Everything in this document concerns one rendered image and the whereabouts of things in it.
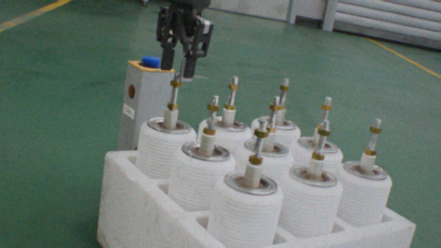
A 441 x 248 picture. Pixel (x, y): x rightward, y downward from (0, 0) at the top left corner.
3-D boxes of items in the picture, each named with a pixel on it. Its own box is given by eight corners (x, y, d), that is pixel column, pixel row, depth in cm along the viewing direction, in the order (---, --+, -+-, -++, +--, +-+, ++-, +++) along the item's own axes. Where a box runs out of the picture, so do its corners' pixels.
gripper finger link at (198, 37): (197, 18, 87) (186, 52, 90) (202, 23, 86) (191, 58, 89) (211, 19, 89) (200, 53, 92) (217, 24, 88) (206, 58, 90)
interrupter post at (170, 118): (162, 129, 96) (165, 111, 95) (161, 125, 99) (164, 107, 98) (176, 131, 97) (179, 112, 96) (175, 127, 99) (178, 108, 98)
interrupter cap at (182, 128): (148, 133, 93) (149, 129, 93) (145, 118, 100) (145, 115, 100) (193, 138, 95) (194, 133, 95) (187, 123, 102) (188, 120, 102)
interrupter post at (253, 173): (260, 190, 79) (265, 167, 78) (244, 189, 78) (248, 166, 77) (256, 182, 81) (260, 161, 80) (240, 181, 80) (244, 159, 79)
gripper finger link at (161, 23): (175, 7, 98) (173, 41, 98) (169, 8, 99) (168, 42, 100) (161, 5, 96) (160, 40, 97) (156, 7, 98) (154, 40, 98)
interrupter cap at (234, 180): (284, 199, 77) (285, 194, 77) (229, 195, 75) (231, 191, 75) (268, 177, 84) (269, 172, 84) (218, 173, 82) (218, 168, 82)
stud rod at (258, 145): (251, 171, 80) (262, 118, 77) (258, 173, 79) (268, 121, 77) (248, 173, 79) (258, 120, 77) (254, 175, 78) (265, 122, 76)
